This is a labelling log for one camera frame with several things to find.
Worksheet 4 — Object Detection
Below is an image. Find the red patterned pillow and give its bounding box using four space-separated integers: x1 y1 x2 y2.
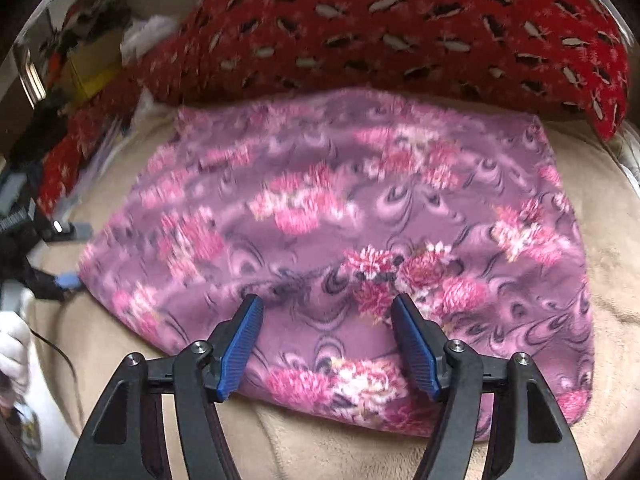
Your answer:
135 0 631 142

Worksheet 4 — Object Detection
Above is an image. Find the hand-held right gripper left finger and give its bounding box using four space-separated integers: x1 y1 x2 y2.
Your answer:
65 294 265 480

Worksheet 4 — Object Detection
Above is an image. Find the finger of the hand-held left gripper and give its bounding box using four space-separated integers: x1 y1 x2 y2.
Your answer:
25 267 83 302
42 215 94 243

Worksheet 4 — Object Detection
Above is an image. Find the person's left hand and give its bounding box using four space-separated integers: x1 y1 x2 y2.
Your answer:
0 310 33 411

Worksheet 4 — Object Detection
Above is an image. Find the red snowflake cloth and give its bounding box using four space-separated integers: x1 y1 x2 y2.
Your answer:
37 75 146 217

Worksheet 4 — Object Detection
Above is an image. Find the black cable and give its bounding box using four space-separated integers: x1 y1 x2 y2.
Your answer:
27 327 81 396

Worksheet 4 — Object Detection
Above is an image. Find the pile of mixed clutter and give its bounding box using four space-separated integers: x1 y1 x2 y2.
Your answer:
30 0 133 106

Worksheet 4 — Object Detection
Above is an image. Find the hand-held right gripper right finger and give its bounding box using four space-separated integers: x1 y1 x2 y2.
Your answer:
390 294 588 480

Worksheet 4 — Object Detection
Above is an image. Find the beige fleece blanket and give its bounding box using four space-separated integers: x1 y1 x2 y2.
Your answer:
30 105 640 480

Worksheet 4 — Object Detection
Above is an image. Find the white plastic bag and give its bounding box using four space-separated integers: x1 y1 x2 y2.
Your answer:
120 14 181 61

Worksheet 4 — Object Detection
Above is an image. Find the purple floral garment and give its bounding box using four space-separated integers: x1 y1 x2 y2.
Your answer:
77 87 596 441

